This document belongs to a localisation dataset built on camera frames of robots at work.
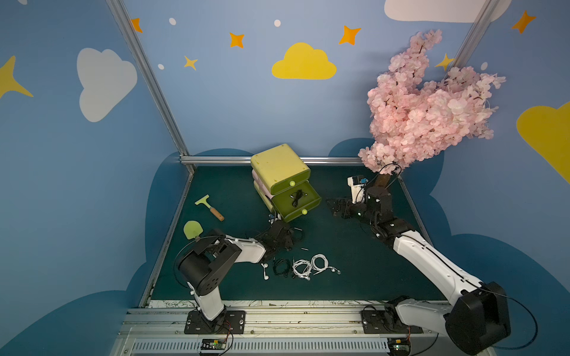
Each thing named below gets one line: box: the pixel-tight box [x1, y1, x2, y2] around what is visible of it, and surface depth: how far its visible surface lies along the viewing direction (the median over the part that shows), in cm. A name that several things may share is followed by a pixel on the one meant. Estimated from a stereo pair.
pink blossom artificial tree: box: [359, 29, 506, 175], surface depth 68 cm
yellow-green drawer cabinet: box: [250, 143, 323, 223], surface depth 95 cm
